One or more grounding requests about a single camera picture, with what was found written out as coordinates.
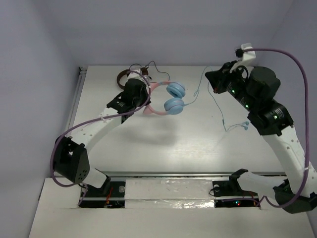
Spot black headphone cable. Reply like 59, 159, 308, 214
129, 60, 171, 81

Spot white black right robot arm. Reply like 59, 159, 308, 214
205, 61, 317, 214

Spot light blue headphone cable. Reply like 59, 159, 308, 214
183, 65, 250, 132

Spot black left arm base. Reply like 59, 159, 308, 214
79, 180, 126, 209

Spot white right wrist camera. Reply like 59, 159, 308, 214
229, 43, 256, 73

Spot aluminium rail frame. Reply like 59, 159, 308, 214
51, 66, 285, 179

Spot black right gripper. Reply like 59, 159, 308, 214
205, 60, 256, 112

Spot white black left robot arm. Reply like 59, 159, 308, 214
50, 71, 151, 195

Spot brown silver headphones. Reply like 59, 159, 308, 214
116, 67, 149, 90

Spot pink blue cat-ear headphones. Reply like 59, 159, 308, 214
143, 81, 186, 116

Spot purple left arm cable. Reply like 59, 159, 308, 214
49, 70, 152, 206

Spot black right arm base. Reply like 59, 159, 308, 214
209, 180, 261, 209

